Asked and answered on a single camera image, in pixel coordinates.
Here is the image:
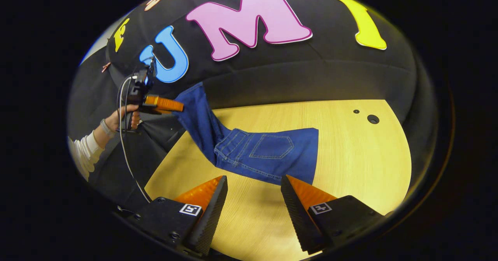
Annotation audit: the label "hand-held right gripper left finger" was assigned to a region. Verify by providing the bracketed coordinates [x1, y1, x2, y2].
[124, 175, 228, 257]

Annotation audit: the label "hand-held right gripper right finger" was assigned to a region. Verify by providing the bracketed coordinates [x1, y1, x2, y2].
[281, 174, 386, 255]

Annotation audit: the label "blue denim jeans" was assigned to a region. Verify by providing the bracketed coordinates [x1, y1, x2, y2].
[173, 82, 319, 186]

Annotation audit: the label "grey wristband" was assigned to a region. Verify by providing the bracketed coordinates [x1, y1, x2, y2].
[100, 119, 116, 139]

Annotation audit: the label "black backdrop cloth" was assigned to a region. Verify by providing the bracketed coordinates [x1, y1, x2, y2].
[67, 0, 440, 215]

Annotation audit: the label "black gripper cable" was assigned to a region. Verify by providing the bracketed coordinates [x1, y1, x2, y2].
[117, 76, 152, 204]

